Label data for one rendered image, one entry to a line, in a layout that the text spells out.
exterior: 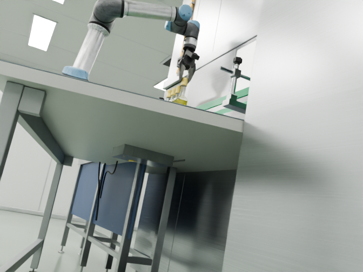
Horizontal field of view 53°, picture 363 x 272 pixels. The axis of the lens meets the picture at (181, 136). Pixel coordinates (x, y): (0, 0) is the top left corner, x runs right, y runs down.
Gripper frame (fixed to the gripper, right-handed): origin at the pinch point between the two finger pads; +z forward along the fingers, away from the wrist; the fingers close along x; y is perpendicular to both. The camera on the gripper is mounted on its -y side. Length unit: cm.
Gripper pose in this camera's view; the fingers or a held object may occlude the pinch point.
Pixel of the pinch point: (185, 80)
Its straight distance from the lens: 198.7
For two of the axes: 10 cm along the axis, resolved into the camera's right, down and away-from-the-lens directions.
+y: -4.4, 1.2, 8.9
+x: -8.8, -2.5, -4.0
